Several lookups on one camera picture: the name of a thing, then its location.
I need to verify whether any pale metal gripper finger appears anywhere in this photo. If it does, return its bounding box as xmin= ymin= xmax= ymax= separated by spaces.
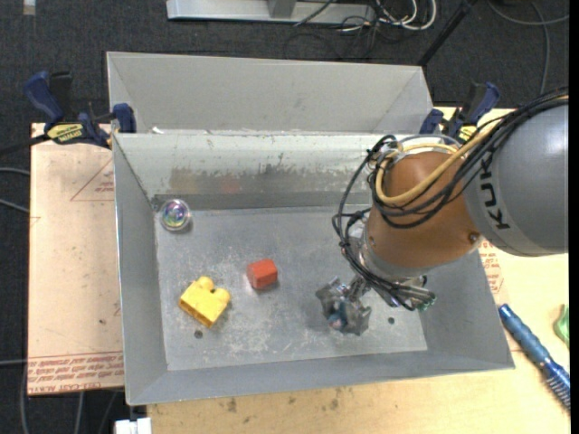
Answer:
xmin=335 ymin=303 xmax=374 ymax=337
xmin=315 ymin=277 xmax=350 ymax=309

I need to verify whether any grey metal bin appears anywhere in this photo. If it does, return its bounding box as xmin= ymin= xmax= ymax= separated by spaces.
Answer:
xmin=106 ymin=51 xmax=517 ymax=407

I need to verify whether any red block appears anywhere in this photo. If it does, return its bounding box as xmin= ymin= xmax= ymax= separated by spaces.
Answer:
xmin=245 ymin=258 xmax=280 ymax=290

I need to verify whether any yellow toy brick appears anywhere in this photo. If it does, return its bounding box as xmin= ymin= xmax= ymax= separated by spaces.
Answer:
xmin=177 ymin=275 xmax=233 ymax=330

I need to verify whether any clear iridescent ball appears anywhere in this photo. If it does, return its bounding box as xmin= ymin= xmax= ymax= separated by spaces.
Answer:
xmin=159 ymin=198 xmax=193 ymax=232

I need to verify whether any blue ribbed tool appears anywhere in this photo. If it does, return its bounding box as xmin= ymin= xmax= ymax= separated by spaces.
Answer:
xmin=498 ymin=303 xmax=570 ymax=409

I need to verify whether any green plastic thing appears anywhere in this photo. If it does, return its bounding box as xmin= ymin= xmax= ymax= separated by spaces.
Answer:
xmin=553 ymin=304 xmax=570 ymax=348

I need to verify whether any brown cardboard board, red print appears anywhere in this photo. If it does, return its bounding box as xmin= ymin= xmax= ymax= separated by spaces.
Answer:
xmin=26 ymin=122 xmax=507 ymax=398

